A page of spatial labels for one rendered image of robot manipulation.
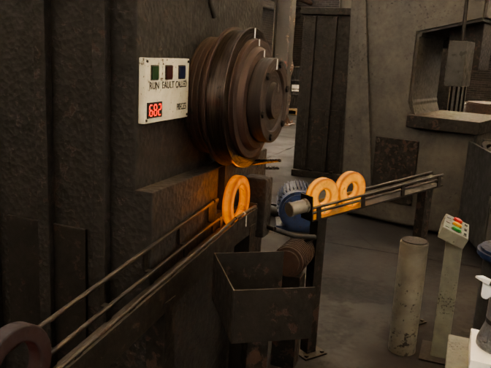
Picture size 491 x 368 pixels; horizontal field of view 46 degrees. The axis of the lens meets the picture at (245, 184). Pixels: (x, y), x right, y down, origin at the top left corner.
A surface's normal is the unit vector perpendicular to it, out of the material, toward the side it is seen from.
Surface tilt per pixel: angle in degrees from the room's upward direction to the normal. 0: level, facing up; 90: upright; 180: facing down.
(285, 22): 90
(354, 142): 90
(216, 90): 82
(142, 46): 90
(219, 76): 69
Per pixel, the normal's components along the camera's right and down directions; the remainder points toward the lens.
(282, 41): -0.37, 0.18
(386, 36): -0.58, 0.15
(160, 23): 0.93, 0.13
